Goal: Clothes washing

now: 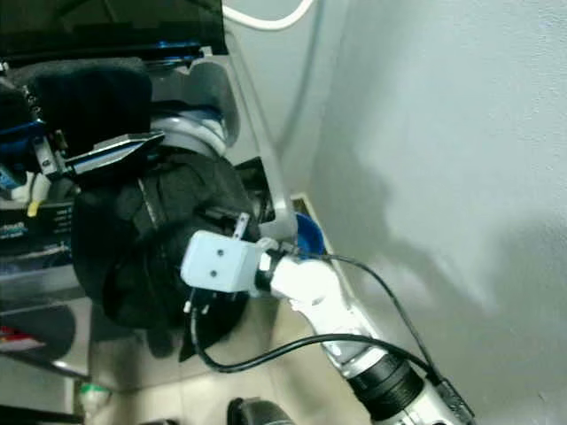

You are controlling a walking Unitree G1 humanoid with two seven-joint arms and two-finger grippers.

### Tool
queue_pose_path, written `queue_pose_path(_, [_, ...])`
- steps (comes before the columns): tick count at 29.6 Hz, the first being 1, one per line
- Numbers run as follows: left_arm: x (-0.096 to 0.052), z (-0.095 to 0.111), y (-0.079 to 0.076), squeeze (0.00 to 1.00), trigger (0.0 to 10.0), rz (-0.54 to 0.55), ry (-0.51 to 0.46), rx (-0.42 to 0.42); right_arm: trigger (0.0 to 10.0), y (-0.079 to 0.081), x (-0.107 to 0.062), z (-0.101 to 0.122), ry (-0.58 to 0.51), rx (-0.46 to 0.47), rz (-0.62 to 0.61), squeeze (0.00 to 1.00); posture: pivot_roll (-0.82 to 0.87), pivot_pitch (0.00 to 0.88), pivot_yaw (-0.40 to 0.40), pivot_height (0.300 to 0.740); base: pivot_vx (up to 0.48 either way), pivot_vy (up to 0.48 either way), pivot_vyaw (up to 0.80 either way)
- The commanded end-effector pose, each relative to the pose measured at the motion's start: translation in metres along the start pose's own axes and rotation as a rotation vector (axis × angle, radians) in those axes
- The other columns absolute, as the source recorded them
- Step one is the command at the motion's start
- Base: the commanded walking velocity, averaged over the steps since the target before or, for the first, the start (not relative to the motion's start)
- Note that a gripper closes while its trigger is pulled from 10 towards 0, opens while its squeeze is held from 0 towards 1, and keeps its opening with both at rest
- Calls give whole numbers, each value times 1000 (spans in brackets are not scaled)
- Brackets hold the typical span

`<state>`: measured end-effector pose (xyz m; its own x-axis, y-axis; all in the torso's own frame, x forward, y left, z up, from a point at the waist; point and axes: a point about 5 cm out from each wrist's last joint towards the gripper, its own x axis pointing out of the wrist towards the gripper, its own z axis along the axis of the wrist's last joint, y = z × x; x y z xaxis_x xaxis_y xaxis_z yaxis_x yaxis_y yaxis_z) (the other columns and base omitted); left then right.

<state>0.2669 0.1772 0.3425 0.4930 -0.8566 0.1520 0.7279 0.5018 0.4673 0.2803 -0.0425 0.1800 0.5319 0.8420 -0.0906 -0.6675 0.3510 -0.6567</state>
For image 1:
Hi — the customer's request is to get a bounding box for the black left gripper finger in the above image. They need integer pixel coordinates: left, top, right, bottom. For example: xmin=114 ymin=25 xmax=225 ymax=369
xmin=73 ymin=146 xmax=156 ymax=181
xmin=69 ymin=131 xmax=167 ymax=171

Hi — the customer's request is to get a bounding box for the large black garment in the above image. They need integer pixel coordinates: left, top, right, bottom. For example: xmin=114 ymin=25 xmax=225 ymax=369
xmin=31 ymin=58 xmax=276 ymax=362

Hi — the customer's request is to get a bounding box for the steel washer drum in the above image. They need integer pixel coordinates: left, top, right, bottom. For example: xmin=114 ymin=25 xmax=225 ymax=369
xmin=151 ymin=104 xmax=227 ymax=160

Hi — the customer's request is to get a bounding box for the blue plastic cap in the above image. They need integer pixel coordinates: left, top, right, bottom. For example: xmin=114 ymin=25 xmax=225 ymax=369
xmin=291 ymin=214 xmax=327 ymax=259

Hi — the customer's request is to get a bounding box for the black washer control panel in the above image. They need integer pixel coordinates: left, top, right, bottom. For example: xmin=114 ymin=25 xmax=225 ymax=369
xmin=0 ymin=202 xmax=81 ymax=267

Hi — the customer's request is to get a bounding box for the dark tinted washer lid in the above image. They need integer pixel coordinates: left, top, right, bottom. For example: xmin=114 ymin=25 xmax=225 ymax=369
xmin=0 ymin=0 xmax=225 ymax=56

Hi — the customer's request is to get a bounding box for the grey right robot leg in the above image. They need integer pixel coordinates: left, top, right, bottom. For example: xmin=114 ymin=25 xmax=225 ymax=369
xmin=224 ymin=396 xmax=309 ymax=425

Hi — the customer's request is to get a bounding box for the red washer sticker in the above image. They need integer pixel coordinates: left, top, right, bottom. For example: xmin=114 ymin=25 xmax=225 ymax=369
xmin=0 ymin=326 xmax=45 ymax=352

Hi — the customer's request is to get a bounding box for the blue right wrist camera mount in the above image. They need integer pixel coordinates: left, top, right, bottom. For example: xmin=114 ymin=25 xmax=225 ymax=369
xmin=180 ymin=230 xmax=267 ymax=295

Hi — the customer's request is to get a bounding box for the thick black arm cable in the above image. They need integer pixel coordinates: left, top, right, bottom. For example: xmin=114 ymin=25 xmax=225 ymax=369
xmin=188 ymin=301 xmax=453 ymax=399

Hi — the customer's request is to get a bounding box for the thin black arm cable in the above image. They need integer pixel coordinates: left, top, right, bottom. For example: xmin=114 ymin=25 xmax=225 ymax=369
xmin=315 ymin=252 xmax=453 ymax=390

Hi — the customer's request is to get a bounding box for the white water hose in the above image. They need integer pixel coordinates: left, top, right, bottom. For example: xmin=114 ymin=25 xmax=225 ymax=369
xmin=221 ymin=0 xmax=317 ymax=33

